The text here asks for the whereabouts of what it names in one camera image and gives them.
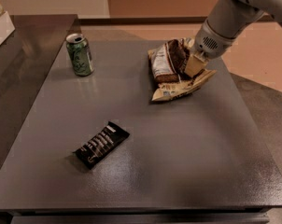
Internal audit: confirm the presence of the brown chip bag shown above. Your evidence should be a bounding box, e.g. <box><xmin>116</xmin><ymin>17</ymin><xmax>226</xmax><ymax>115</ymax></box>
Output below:
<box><xmin>148</xmin><ymin>37</ymin><xmax>217</xmax><ymax>102</ymax></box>

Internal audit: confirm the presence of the green soda can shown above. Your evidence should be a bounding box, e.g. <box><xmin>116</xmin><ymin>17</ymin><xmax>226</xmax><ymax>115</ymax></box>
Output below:
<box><xmin>66</xmin><ymin>33</ymin><xmax>93</xmax><ymax>77</ymax></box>

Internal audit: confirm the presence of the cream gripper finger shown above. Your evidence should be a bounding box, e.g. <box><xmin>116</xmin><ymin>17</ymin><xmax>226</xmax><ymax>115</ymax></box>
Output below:
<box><xmin>184</xmin><ymin>53</ymin><xmax>208</xmax><ymax>77</ymax></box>

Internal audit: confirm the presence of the black rxbar chocolate bar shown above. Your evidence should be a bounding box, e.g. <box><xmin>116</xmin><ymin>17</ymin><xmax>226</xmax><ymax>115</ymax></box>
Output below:
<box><xmin>75</xmin><ymin>121</ymin><xmax>130</xmax><ymax>170</ymax></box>

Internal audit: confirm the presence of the white box on counter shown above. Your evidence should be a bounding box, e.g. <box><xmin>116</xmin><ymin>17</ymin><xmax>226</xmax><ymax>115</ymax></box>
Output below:
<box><xmin>0</xmin><ymin>0</ymin><xmax>16</xmax><ymax>54</ymax></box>

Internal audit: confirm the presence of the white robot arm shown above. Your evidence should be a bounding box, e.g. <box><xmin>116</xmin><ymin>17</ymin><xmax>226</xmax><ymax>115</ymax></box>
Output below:
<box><xmin>184</xmin><ymin>0</ymin><xmax>282</xmax><ymax>77</ymax></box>

